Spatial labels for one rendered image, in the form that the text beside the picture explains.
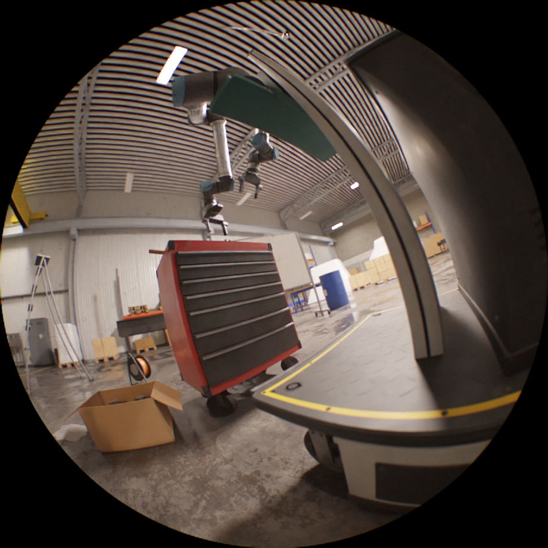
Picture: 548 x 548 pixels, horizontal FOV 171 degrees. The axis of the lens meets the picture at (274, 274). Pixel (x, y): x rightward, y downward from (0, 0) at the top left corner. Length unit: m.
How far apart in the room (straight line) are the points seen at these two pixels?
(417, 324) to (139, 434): 1.04
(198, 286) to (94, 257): 9.03
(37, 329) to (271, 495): 9.37
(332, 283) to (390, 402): 4.25
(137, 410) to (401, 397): 0.90
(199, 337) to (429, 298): 0.82
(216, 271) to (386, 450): 0.95
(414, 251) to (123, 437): 1.17
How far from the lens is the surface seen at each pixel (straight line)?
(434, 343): 0.37
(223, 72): 0.88
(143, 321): 3.85
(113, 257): 9.65
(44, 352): 9.41
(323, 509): 0.55
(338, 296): 4.47
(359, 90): 10.88
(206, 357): 0.87
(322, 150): 1.00
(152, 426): 0.96
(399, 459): 0.29
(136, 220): 9.87
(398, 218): 0.34
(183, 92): 0.85
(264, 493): 0.62
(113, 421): 1.00
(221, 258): 1.03
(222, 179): 1.29
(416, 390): 0.30
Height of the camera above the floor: 0.50
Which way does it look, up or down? 10 degrees up
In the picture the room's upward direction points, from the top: 17 degrees counter-clockwise
